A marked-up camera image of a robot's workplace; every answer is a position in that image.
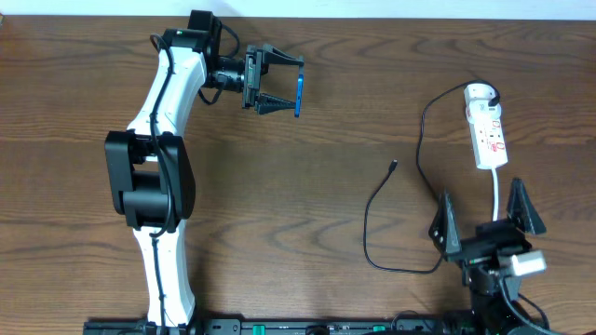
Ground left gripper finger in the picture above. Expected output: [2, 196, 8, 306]
[255, 93, 297, 114]
[262, 44, 305, 66]

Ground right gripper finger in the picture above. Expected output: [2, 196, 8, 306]
[428, 190, 462, 255]
[507, 178, 547, 235]

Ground blue Galaxy smartphone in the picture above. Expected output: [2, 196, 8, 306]
[294, 65, 305, 118]

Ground black charger cable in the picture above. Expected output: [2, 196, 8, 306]
[362, 78, 502, 275]

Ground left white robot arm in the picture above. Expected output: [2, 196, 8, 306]
[104, 29, 305, 333]

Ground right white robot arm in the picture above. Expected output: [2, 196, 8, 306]
[428, 178, 553, 334]

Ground white power strip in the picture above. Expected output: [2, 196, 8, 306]
[464, 83, 508, 170]

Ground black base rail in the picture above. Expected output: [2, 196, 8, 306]
[82, 315, 476, 335]

